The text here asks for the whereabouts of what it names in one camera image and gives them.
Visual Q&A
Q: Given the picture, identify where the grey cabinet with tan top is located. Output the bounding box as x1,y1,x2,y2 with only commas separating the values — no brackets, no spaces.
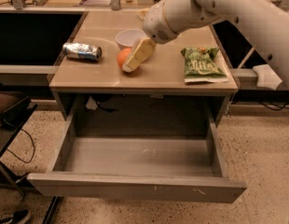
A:
47,10,241,129

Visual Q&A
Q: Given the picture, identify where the black chair at left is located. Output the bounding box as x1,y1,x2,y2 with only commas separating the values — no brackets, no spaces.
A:
0,83,37,198

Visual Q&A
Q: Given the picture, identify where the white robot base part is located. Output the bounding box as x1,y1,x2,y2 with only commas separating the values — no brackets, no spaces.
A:
253,64,286,91

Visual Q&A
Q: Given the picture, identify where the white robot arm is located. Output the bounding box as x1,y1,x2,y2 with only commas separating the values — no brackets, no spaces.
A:
143,0,289,90

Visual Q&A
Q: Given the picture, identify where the black sneaker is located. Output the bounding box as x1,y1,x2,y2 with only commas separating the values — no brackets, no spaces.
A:
0,209,31,224

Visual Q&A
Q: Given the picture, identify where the stick with white tip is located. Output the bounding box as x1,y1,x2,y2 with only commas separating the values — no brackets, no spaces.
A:
237,47,255,69

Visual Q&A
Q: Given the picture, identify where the black cable on floor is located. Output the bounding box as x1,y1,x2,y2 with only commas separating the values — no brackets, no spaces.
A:
4,119,36,165

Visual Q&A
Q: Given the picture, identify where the white bowl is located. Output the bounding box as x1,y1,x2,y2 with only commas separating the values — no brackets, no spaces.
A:
116,29,146,49

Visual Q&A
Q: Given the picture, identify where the green chip bag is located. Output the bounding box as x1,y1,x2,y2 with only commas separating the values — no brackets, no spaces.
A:
181,47,228,83

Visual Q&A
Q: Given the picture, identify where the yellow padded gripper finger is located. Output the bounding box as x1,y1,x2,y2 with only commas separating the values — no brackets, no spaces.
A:
136,7,149,21
122,37,156,73

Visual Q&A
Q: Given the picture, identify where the open grey top drawer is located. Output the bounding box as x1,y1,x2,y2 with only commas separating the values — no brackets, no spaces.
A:
28,95,247,203

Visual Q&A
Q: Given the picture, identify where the orange fruit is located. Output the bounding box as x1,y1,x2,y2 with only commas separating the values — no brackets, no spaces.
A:
117,48,131,67

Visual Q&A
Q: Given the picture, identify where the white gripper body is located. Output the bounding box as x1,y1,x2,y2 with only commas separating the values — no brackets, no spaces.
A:
143,0,178,44

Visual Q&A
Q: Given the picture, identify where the crushed silver soda can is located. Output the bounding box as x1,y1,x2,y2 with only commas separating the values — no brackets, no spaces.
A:
62,43,103,62

